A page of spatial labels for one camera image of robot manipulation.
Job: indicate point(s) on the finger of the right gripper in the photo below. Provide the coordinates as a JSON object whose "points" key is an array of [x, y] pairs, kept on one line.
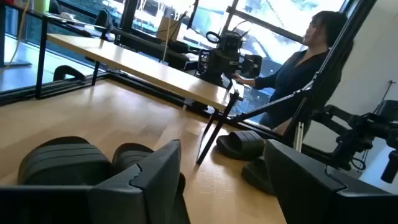
{"points": [[334, 115]]}

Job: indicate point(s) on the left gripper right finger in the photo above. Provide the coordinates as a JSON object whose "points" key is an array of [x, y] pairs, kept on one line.
{"points": [[304, 193]]}

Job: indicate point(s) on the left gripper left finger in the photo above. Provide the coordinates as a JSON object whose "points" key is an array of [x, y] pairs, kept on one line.
{"points": [[149, 193]]}

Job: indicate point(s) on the black background robot arm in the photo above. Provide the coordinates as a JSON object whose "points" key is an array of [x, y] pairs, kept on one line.
{"points": [[224, 59]]}

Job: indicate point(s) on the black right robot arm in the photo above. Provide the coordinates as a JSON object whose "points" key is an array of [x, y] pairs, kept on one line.
{"points": [[390, 168]]}

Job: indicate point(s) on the white plastic strip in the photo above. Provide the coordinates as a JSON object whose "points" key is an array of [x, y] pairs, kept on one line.
{"points": [[298, 137]]}

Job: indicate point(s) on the person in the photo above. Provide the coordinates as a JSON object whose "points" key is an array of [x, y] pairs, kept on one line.
{"points": [[289, 77]]}

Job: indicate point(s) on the black arched chair back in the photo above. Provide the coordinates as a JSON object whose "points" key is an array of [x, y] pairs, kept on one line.
{"points": [[68, 70]]}

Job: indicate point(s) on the cardboard box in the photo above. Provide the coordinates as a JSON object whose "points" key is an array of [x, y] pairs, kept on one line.
{"points": [[168, 29]]}

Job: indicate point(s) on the black office chair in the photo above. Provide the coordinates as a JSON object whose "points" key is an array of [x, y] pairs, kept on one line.
{"points": [[104, 21]]}

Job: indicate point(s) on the lime green cylinder container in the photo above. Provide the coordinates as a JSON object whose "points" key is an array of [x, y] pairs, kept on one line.
{"points": [[41, 5]]}

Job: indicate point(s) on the wooden shelf with black frame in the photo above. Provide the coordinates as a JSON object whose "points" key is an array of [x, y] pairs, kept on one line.
{"points": [[140, 65]]}

